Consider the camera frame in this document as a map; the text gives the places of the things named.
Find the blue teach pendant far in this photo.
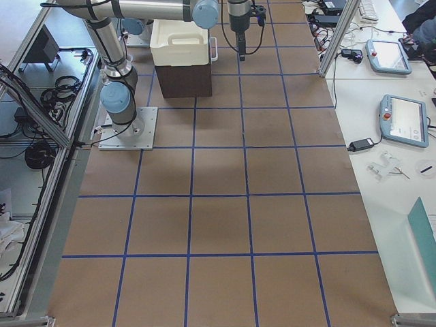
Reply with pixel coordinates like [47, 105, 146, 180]
[365, 40, 412, 75]

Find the white keyboard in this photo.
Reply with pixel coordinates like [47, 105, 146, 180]
[358, 0, 379, 22]

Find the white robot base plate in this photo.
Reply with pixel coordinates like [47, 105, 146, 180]
[98, 107, 158, 151]

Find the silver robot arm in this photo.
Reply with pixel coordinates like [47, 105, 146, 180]
[119, 1, 223, 66]
[41, 1, 219, 150]

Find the aluminium frame post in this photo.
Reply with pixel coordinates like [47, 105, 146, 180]
[319, 0, 360, 78]

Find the dark brown wooden cabinet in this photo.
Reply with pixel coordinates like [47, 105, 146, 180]
[155, 63, 213, 98]

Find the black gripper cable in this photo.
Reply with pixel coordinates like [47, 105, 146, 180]
[219, 0, 266, 56]

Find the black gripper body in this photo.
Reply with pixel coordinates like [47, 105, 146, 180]
[229, 12, 251, 33]

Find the wooden drawer with white handle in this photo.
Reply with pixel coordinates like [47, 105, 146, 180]
[209, 36, 219, 62]

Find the white crumpled cloth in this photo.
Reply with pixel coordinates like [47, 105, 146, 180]
[0, 189, 27, 253]

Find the teal laptop lid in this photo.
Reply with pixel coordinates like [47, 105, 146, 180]
[407, 197, 435, 298]

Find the black monitor on floor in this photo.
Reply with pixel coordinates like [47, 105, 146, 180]
[18, 25, 60, 72]

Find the white plastic bin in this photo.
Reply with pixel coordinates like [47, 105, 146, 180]
[150, 20, 209, 67]

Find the blue teach pendant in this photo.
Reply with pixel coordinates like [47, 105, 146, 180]
[379, 95, 429, 148]
[365, 40, 412, 75]

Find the blue teach pendant near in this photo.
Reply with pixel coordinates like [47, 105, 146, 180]
[379, 95, 429, 148]

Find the black power adapter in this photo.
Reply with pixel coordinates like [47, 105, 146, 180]
[347, 138, 375, 152]

